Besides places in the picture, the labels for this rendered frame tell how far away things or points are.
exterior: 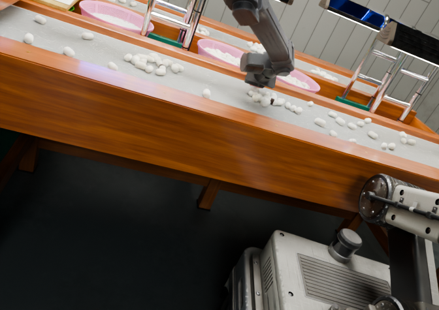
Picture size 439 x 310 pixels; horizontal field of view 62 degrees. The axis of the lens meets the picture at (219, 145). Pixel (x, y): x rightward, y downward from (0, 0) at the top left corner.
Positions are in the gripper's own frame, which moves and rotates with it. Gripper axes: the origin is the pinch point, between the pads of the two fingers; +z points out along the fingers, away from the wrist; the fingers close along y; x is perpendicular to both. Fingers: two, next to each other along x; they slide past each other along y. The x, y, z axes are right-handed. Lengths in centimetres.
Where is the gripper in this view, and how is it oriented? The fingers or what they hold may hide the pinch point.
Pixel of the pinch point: (251, 83)
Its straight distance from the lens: 130.2
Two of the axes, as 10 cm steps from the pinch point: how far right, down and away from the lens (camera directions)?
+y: -9.3, -2.4, -2.6
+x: -1.9, 9.6, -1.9
